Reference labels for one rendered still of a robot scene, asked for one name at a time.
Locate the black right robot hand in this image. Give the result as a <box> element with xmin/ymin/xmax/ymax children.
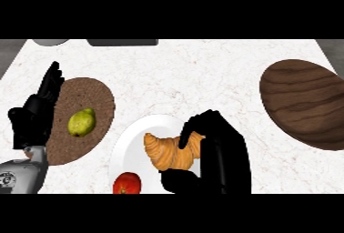
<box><xmin>158</xmin><ymin>109</ymin><xmax>253</xmax><ymax>195</ymax></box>

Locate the green pear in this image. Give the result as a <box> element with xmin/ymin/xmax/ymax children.
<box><xmin>67</xmin><ymin>107</ymin><xmax>98</xmax><ymax>137</ymax></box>

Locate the grey round object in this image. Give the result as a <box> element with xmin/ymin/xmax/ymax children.
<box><xmin>31</xmin><ymin>39</ymin><xmax>71</xmax><ymax>47</ymax></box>

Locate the brown round placemat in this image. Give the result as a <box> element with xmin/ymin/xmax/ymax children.
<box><xmin>22</xmin><ymin>76</ymin><xmax>117</xmax><ymax>167</ymax></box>

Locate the red tomato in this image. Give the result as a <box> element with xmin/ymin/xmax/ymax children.
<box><xmin>112</xmin><ymin>171</ymin><xmax>142</xmax><ymax>195</ymax></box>

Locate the dark grey flat appliance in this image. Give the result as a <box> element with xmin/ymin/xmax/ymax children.
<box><xmin>86</xmin><ymin>39</ymin><xmax>160</xmax><ymax>47</ymax></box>

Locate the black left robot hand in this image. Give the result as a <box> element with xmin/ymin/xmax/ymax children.
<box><xmin>8</xmin><ymin>61</ymin><xmax>67</xmax><ymax>150</ymax></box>

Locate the golden brown croissant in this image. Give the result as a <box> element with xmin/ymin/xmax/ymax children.
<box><xmin>142</xmin><ymin>130</ymin><xmax>207</xmax><ymax>172</ymax></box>

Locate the dark wooden bowl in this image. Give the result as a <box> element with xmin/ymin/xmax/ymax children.
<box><xmin>259</xmin><ymin>58</ymin><xmax>344</xmax><ymax>151</ymax></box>

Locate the white plate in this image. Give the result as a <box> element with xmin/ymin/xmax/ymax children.
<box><xmin>110</xmin><ymin>114</ymin><xmax>203</xmax><ymax>195</ymax></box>

